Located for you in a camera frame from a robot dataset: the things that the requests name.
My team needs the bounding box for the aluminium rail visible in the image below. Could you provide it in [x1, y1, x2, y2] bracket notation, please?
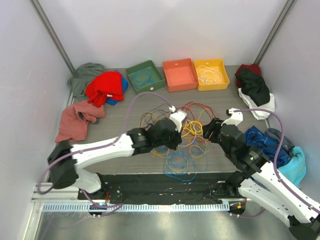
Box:
[31, 183, 88, 203]

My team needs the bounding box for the white cloth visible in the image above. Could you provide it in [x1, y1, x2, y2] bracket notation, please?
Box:
[238, 88, 276, 120]

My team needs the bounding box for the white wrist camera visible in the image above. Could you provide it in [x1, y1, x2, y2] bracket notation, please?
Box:
[169, 110, 187, 133]
[221, 108, 244, 126]

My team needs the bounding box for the green plastic bin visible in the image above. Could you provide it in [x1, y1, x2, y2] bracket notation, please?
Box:
[125, 60, 166, 94]

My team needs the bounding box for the brown cable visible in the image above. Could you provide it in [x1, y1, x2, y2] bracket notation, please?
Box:
[143, 102, 173, 128]

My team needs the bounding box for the cyan cloth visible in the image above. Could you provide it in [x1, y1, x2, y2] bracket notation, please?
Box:
[278, 146, 307, 189]

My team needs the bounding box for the yellow cable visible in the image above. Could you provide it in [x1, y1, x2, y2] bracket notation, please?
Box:
[182, 119, 206, 141]

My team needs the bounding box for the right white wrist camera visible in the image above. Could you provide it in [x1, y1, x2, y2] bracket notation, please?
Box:
[221, 108, 244, 126]

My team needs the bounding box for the slotted cable duct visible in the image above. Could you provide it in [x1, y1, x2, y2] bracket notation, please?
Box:
[42, 201, 230, 213]

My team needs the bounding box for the aluminium frame post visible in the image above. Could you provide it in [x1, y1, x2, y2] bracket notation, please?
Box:
[29, 0, 75, 74]
[254, 0, 297, 65]

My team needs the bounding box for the short blue cable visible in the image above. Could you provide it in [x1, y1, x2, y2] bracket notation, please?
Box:
[131, 69, 157, 87]

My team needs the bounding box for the black cloth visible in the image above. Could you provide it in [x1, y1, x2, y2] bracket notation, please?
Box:
[236, 68, 271, 107]

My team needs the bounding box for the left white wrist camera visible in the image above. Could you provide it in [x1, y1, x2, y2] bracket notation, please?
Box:
[169, 110, 187, 133]

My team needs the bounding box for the white looped cable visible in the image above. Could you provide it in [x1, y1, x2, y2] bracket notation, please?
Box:
[179, 132, 198, 148]

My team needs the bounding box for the red cable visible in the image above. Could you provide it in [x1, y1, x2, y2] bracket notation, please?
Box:
[177, 100, 222, 144]

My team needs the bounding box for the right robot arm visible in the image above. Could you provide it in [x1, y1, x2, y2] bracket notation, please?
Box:
[202, 118, 320, 240]

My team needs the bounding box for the right aluminium frame post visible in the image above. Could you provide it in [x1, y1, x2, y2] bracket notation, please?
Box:
[254, 0, 297, 65]

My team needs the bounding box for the blue plaid shirt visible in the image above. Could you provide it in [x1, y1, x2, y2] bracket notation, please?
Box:
[244, 126, 291, 168]

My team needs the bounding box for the left aluminium frame post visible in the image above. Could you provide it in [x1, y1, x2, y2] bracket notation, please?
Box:
[29, 0, 75, 74]

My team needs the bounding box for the pink cloth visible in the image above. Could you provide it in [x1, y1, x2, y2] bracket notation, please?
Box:
[55, 100, 106, 144]

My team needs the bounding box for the yellow plastic bin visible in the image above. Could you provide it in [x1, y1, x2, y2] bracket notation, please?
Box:
[193, 58, 230, 91]

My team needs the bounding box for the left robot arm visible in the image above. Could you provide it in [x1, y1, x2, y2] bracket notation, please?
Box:
[48, 118, 183, 200]

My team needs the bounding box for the orange plastic bin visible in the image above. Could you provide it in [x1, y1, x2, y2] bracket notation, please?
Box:
[162, 58, 198, 93]

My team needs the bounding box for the grey blue cloth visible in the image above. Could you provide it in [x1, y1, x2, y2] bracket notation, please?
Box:
[264, 127, 295, 157]

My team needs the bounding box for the dark red cloth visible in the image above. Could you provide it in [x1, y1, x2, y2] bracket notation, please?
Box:
[235, 63, 262, 81]

